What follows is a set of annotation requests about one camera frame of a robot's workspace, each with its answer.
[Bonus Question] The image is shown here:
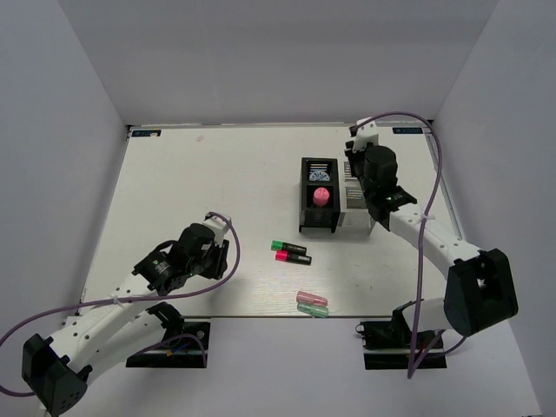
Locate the blue white round tub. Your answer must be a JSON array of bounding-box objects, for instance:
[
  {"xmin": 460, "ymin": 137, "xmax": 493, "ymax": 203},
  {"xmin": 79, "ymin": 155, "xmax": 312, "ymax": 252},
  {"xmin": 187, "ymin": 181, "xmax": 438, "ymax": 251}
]
[{"xmin": 308, "ymin": 170, "xmax": 331, "ymax": 182}]

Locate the pink cap crayon bottle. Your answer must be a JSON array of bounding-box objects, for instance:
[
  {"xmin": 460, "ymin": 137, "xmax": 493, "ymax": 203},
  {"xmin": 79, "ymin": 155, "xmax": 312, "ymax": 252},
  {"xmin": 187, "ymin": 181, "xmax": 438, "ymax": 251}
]
[{"xmin": 312, "ymin": 187, "xmax": 330, "ymax": 208}]

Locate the green cap black highlighter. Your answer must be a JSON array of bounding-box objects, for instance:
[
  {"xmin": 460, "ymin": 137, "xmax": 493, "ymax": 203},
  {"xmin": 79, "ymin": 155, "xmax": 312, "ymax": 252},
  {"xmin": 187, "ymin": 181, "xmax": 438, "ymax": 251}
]
[{"xmin": 271, "ymin": 240, "xmax": 307, "ymax": 255}]

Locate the pink cap black highlighter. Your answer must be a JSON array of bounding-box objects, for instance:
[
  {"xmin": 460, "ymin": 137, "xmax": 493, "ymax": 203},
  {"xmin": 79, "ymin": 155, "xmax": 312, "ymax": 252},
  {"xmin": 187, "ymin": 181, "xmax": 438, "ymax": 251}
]
[{"xmin": 275, "ymin": 250, "xmax": 312, "ymax": 266}]

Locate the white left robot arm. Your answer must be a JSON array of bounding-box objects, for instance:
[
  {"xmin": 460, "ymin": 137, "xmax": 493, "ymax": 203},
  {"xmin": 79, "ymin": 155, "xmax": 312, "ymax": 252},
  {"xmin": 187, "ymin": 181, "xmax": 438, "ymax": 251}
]
[{"xmin": 22, "ymin": 213, "xmax": 236, "ymax": 416}]

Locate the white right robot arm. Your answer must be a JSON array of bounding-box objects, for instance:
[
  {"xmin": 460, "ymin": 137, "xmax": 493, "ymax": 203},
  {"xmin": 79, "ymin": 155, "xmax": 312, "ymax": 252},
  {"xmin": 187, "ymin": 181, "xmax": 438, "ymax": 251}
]
[{"xmin": 345, "ymin": 141, "xmax": 519, "ymax": 347}]

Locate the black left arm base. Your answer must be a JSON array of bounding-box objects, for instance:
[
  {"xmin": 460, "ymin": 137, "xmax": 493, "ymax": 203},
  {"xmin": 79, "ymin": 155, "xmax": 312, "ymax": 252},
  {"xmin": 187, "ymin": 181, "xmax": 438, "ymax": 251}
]
[{"xmin": 126, "ymin": 302, "xmax": 211, "ymax": 369}]

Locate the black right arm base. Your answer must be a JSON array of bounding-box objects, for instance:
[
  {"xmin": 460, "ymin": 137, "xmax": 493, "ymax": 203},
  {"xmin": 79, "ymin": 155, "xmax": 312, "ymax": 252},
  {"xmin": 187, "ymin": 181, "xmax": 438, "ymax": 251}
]
[{"xmin": 355, "ymin": 301, "xmax": 447, "ymax": 371}]

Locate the right blue table label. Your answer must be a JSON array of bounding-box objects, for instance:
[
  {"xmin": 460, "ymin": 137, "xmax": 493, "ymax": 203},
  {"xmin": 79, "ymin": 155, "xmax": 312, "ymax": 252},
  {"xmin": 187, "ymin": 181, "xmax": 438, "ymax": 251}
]
[{"xmin": 392, "ymin": 127, "xmax": 423, "ymax": 135}]

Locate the blue table label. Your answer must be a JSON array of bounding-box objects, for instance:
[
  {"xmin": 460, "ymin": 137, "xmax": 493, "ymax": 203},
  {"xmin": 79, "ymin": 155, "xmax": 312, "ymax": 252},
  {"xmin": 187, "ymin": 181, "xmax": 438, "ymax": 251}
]
[
  {"xmin": 131, "ymin": 129, "xmax": 162, "ymax": 137},
  {"xmin": 392, "ymin": 127, "xmax": 423, "ymax": 135}
]

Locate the white slotted organizer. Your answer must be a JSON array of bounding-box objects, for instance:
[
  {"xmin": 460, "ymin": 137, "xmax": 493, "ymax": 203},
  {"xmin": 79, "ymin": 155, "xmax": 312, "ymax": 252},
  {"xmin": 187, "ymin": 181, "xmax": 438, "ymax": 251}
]
[{"xmin": 337, "ymin": 159, "xmax": 375, "ymax": 236}]

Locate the black slotted organizer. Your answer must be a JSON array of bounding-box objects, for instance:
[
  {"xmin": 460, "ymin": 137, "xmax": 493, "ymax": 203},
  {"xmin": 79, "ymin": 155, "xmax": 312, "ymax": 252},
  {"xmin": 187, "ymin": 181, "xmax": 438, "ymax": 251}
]
[{"xmin": 298, "ymin": 157, "xmax": 341, "ymax": 233}]

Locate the pink translucent eraser case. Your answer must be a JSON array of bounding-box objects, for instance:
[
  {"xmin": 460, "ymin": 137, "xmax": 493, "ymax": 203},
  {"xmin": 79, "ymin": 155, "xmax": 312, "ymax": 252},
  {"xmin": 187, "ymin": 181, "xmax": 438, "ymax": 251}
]
[{"xmin": 296, "ymin": 291, "xmax": 328, "ymax": 307}]

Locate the left blue table label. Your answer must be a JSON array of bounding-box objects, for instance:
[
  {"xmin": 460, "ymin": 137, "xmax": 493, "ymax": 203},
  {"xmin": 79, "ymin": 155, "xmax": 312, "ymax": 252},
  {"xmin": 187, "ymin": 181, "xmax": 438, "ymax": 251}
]
[{"xmin": 131, "ymin": 129, "xmax": 162, "ymax": 137}]

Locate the green translucent eraser case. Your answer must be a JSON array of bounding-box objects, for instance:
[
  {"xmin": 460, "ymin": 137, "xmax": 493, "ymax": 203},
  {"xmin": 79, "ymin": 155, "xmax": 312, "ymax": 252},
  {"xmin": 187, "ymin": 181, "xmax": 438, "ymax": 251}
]
[{"xmin": 296, "ymin": 302, "xmax": 329, "ymax": 318}]

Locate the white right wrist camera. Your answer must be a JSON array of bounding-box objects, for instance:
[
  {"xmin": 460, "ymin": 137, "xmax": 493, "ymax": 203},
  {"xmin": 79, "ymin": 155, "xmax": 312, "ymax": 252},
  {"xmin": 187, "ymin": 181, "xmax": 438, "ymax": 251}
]
[{"xmin": 347, "ymin": 119, "xmax": 379, "ymax": 153}]

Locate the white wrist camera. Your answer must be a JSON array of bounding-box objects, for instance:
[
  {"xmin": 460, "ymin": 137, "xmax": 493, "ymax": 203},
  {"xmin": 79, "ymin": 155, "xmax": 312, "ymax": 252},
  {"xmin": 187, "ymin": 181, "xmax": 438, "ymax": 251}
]
[
  {"xmin": 202, "ymin": 213, "xmax": 232, "ymax": 247},
  {"xmin": 347, "ymin": 119, "xmax": 379, "ymax": 153}
]

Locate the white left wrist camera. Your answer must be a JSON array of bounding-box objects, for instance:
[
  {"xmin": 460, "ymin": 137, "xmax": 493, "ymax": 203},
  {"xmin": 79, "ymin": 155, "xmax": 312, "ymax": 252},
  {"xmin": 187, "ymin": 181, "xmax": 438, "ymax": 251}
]
[{"xmin": 202, "ymin": 213, "xmax": 232, "ymax": 247}]

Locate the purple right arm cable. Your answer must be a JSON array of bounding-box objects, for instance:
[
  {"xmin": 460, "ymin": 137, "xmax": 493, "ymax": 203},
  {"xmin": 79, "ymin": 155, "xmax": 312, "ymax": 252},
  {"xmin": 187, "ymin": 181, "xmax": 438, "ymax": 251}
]
[{"xmin": 355, "ymin": 112, "xmax": 466, "ymax": 380}]

